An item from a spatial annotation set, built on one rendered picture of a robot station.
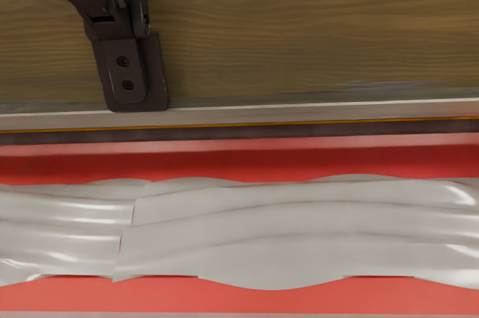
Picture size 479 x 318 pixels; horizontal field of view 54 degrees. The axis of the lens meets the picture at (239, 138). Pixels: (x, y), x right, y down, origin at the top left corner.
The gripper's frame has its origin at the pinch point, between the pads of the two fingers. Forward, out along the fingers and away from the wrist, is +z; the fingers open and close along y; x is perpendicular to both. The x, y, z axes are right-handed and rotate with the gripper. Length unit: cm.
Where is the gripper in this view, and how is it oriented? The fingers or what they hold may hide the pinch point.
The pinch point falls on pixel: (145, 55)
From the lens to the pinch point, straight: 26.3
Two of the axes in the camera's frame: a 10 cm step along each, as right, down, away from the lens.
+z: 0.7, 8.6, 5.1
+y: -0.7, 5.1, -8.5
